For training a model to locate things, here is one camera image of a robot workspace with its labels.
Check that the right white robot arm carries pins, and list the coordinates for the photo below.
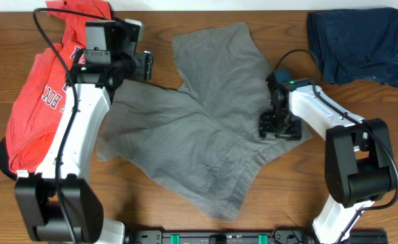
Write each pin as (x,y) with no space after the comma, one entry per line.
(360,172)

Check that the red printed t-shirt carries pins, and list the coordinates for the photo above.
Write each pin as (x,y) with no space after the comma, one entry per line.
(38,109)

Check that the grey shorts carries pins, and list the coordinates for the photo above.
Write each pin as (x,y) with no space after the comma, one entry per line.
(201,140)

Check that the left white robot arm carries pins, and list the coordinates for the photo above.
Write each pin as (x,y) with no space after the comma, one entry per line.
(57,203)

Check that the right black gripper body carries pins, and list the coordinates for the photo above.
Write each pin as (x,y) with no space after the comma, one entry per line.
(282,124)

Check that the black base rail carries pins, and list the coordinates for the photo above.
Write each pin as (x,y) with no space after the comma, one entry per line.
(219,237)

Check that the black garment under t-shirt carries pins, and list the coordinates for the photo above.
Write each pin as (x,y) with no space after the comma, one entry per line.
(4,161)

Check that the folded navy garment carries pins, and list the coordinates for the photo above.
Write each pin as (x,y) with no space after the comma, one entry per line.
(355,44)

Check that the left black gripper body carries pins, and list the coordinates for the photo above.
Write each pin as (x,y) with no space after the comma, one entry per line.
(141,69)

